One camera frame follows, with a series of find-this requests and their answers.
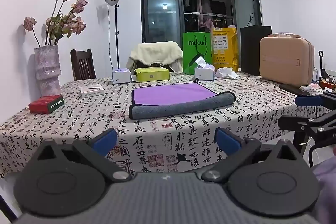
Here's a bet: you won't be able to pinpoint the yellow plastic bag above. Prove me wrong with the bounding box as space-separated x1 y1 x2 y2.
211 27 239 73

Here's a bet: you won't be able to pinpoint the white tissue box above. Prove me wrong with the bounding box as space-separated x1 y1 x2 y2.
112 68 131 84
194 56 215 81

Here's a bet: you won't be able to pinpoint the dried pink roses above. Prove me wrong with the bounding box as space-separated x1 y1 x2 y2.
23 0 89 46

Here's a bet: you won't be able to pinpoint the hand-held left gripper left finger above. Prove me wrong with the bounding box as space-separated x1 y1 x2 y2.
34 128 132 184

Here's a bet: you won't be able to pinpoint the calligraphy print tablecloth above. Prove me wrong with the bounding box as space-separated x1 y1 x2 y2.
0 71 332 180

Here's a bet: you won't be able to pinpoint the person's lavender clothing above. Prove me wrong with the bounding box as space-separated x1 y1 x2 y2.
313 146 336 216

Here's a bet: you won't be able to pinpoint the flat white box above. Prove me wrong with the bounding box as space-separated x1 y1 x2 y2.
80 84 105 98

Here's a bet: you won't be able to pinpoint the chair with cream blanket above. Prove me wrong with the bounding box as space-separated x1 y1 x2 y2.
129 41 184 73

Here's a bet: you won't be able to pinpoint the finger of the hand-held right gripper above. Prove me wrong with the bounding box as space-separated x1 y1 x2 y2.
278 110 336 145
294 91 336 110

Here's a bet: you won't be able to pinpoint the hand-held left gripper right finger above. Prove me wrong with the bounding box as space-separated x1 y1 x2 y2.
201 127 303 183

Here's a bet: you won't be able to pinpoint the black speaker box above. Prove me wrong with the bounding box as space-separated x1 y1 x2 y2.
240 26 272 76

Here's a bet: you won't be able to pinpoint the purple and grey towel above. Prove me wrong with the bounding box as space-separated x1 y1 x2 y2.
128 78 236 120

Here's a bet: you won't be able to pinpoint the mottled pink ceramic vase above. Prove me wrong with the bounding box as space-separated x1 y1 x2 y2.
34 45 61 96

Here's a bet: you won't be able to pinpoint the black framed glass door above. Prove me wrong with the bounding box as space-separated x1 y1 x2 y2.
140 0 263 44

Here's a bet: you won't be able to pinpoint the green paper shopping bag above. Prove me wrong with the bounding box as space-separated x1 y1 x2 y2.
182 32 213 75

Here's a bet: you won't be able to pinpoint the dark wooden chair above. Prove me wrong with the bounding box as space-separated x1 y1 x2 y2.
70 49 96 81

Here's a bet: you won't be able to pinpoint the crumpled white tissue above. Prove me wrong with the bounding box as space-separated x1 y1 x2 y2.
215 68 240 80

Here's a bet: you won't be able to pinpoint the black handled tool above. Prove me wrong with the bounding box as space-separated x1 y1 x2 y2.
318 50 325 83

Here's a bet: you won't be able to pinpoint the beige hard case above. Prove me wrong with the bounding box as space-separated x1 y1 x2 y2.
259 35 315 87

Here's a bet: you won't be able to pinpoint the hanging pink garment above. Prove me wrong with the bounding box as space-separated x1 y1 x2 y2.
196 0 212 31

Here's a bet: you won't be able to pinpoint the studio light on stand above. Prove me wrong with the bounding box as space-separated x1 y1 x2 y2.
105 0 122 69

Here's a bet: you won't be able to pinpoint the flat pink box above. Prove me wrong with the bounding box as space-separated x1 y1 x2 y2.
267 33 303 38

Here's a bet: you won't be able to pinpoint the red and green box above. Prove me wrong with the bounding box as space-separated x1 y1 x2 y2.
28 94 65 114

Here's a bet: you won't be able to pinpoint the green cardboard box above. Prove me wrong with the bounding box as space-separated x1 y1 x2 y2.
134 67 170 82

